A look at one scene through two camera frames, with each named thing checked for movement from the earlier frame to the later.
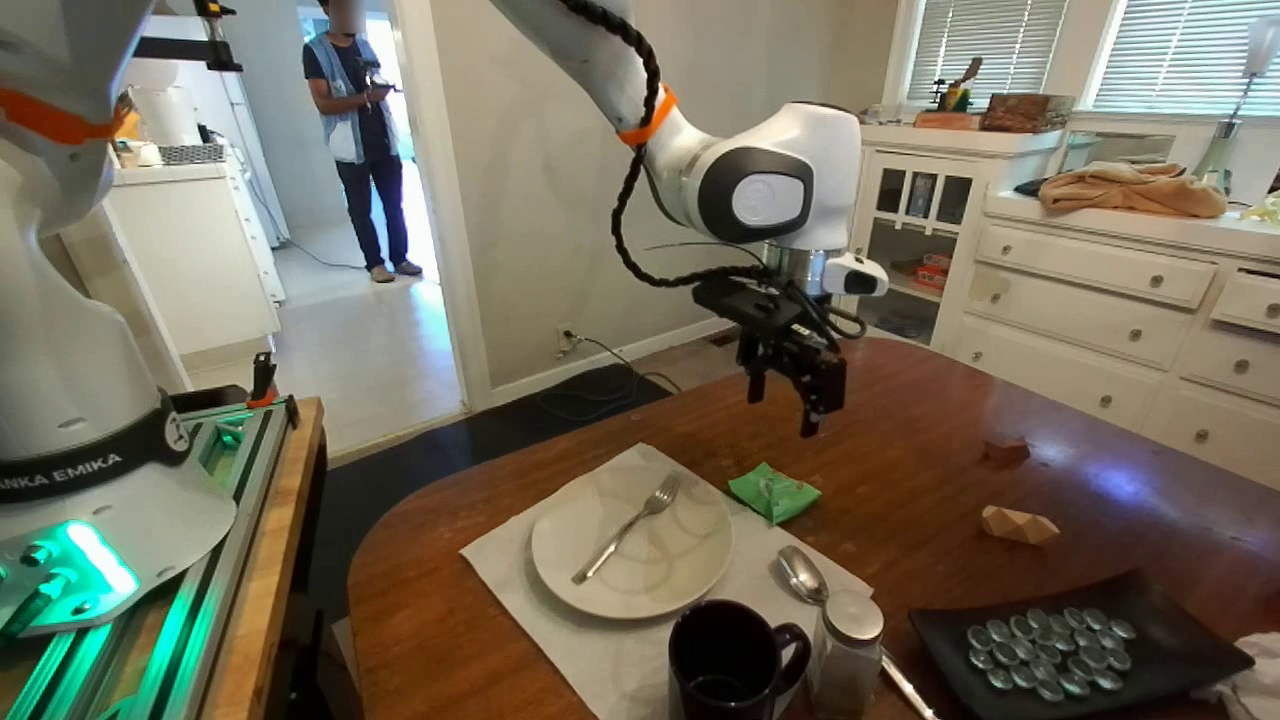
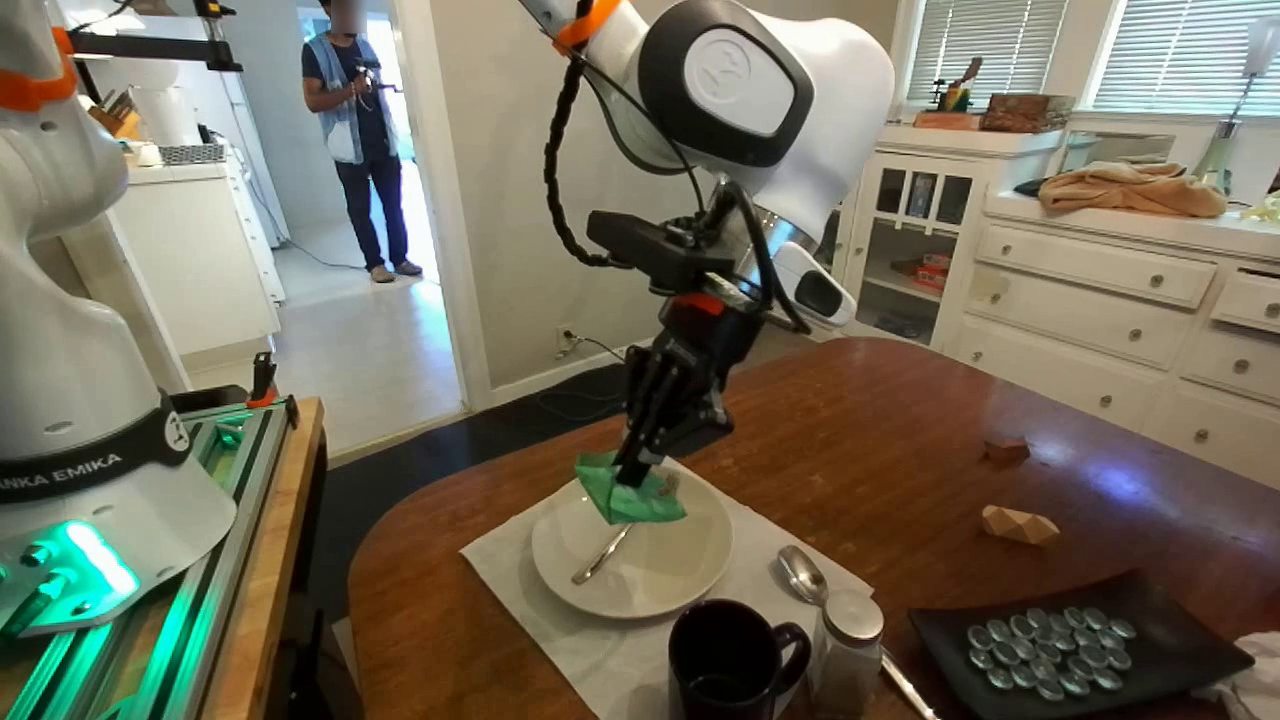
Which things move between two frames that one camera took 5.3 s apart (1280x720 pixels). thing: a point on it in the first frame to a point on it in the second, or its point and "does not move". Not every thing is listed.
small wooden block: (1006, 451) does not move
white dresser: (1163, 321) does not move
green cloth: (775, 495) to (645, 502)
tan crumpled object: (1017, 527) does not move
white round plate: (668, 557) does not move
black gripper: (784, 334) to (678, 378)
